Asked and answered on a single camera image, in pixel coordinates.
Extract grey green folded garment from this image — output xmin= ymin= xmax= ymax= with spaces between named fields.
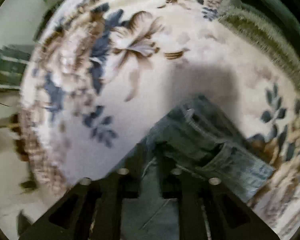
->
xmin=218 ymin=0 xmax=300 ymax=94

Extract floral bed blanket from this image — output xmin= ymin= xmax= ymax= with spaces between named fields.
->
xmin=19 ymin=0 xmax=300 ymax=239

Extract green storage rack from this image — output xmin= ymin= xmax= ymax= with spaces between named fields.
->
xmin=0 ymin=44 xmax=34 ymax=90

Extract light blue denim shorts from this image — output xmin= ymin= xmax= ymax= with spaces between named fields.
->
xmin=122 ymin=96 xmax=274 ymax=239

